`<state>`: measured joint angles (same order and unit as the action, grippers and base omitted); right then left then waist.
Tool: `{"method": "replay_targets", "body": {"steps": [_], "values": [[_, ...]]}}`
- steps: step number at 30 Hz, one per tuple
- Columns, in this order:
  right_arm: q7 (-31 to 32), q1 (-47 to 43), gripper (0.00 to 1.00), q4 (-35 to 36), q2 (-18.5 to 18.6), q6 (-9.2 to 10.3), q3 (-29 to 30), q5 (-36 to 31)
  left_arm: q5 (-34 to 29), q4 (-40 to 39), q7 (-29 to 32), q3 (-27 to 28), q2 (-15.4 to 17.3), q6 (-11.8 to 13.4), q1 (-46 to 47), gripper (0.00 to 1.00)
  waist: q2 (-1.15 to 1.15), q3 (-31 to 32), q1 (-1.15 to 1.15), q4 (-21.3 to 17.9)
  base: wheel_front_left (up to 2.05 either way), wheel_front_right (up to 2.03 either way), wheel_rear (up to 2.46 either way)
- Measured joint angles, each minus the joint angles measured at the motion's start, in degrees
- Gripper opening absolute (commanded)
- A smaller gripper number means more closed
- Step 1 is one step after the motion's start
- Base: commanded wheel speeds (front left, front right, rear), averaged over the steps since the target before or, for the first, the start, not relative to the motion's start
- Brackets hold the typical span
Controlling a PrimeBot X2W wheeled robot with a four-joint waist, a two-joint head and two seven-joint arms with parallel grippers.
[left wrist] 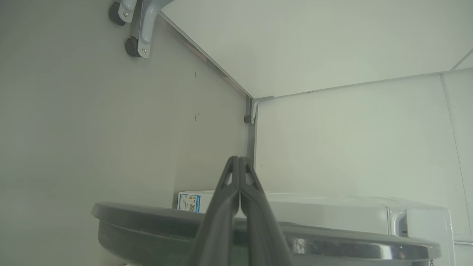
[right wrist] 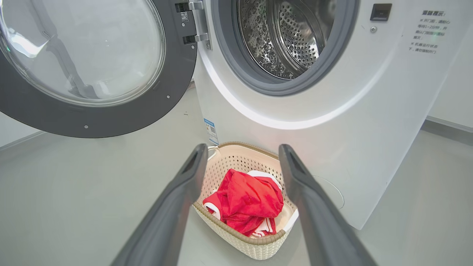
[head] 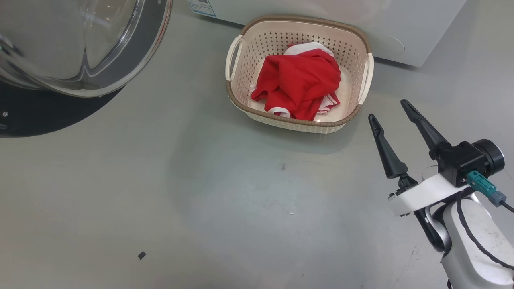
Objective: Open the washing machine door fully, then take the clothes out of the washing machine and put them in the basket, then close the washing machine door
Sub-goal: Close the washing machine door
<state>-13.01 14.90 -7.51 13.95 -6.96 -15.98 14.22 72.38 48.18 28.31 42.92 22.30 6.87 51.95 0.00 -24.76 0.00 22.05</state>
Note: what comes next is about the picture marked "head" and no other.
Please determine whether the cream perforated laundry basket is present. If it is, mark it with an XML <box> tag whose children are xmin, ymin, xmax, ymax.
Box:
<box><xmin>225</xmin><ymin>15</ymin><xmax>375</xmax><ymax>134</ymax></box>

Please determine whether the blue energy label sticker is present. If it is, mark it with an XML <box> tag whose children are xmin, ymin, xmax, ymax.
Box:
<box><xmin>188</xmin><ymin>0</ymin><xmax>217</xmax><ymax>17</ymax></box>

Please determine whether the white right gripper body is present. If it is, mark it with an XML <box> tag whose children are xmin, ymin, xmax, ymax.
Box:
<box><xmin>388</xmin><ymin>173</ymin><xmax>470</xmax><ymax>217</ymax></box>

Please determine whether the round filter cover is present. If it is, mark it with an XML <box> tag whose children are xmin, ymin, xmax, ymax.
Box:
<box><xmin>379</xmin><ymin>34</ymin><xmax>405</xmax><ymax>53</ymax></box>

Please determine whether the white front-load washing machine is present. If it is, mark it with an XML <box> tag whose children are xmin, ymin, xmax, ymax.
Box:
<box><xmin>188</xmin><ymin>0</ymin><xmax>468</xmax><ymax>67</ymax></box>

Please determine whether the red jersey with white trim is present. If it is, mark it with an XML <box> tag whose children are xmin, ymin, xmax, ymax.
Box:
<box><xmin>250</xmin><ymin>41</ymin><xmax>342</xmax><ymax>121</ymax></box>

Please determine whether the black glass washing machine door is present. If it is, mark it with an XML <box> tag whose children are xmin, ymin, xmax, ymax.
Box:
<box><xmin>0</xmin><ymin>0</ymin><xmax>173</xmax><ymax>139</ymax></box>

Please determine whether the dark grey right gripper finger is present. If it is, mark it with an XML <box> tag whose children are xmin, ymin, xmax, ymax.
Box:
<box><xmin>400</xmin><ymin>99</ymin><xmax>450</xmax><ymax>160</ymax></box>
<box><xmin>368</xmin><ymin>114</ymin><xmax>418</xmax><ymax>193</ymax></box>

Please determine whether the teal plug right camera cable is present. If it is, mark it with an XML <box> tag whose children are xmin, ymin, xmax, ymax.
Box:
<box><xmin>466</xmin><ymin>170</ymin><xmax>514</xmax><ymax>213</ymax></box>

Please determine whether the black ribbed right arm cable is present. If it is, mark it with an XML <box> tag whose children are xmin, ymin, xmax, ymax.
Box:
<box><xmin>456</xmin><ymin>191</ymin><xmax>514</xmax><ymax>270</ymax></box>

